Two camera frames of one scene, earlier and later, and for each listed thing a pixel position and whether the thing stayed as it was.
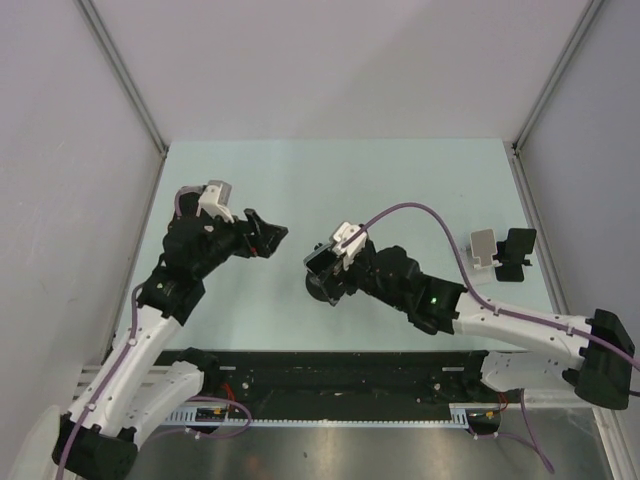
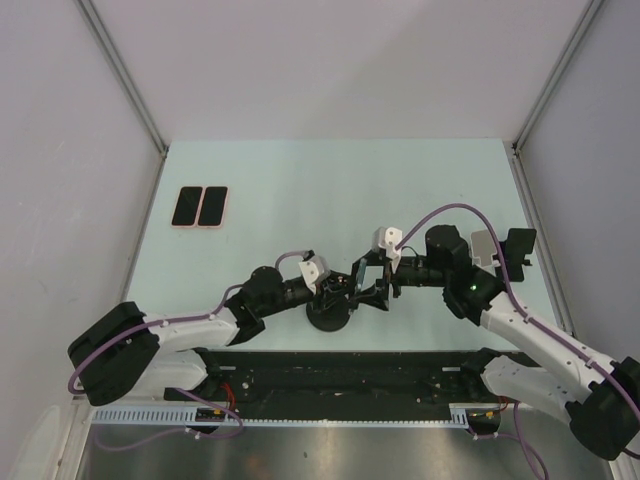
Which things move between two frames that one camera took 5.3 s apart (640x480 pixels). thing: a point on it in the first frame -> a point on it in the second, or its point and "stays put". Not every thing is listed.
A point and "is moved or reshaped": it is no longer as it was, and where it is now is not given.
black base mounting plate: x=271 y=377 stays put
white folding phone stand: x=484 y=247 stays put
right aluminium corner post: x=583 y=23 stays put
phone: x=320 y=261 is moved or reshaped
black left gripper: x=256 y=238 -> x=328 y=291
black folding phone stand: x=512 y=252 stays put
